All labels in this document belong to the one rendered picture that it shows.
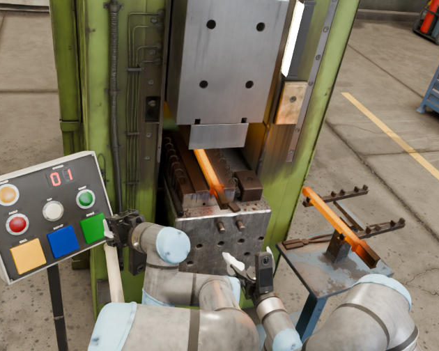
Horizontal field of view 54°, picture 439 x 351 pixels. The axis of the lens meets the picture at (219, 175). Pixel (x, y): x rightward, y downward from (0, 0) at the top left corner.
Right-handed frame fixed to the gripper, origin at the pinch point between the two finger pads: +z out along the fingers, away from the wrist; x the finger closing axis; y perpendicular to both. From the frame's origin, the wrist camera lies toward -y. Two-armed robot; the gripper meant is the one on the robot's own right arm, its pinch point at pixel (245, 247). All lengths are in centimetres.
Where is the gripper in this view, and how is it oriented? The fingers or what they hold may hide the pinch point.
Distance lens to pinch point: 135.2
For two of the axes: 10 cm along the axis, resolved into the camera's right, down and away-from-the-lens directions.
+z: -2.9, -5.9, 7.5
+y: -1.4, 8.0, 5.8
